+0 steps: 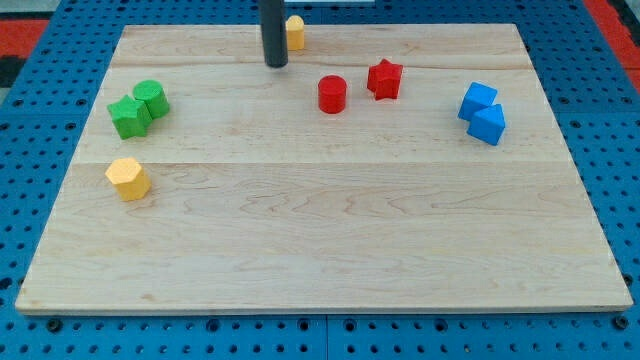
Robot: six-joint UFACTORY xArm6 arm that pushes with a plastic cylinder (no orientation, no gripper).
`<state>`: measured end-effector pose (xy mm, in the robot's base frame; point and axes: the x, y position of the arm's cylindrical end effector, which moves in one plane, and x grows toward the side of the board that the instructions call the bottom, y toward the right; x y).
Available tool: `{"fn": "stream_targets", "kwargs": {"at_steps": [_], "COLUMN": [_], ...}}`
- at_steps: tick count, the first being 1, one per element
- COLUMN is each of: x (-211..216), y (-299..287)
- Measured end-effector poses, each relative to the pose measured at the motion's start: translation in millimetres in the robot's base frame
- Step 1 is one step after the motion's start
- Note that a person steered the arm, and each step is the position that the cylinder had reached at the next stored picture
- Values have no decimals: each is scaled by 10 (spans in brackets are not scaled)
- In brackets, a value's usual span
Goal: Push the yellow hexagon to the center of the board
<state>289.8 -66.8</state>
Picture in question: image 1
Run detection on blue triangular prism block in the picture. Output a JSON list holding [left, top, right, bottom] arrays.
[[467, 104, 506, 146]]

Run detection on red star block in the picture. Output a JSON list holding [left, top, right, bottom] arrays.
[[367, 59, 403, 101]]

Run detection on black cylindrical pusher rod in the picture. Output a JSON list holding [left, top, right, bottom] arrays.
[[258, 0, 288, 68]]

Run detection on light wooden board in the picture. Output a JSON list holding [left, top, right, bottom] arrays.
[[16, 24, 633, 316]]

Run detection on red cylinder block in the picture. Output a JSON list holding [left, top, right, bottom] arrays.
[[318, 75, 347, 114]]

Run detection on yellow rounded block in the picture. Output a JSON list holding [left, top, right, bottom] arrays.
[[285, 15, 305, 51]]

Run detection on yellow hexagon block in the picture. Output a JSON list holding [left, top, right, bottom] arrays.
[[105, 157, 151, 201]]

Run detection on green star block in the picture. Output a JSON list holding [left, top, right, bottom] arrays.
[[107, 95, 152, 140]]

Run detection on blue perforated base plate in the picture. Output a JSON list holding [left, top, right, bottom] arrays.
[[1, 1, 639, 359]]

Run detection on blue cube block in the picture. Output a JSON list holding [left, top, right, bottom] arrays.
[[458, 82, 498, 121]]

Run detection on green cylinder block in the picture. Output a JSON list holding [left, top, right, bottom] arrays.
[[133, 79, 170, 119]]

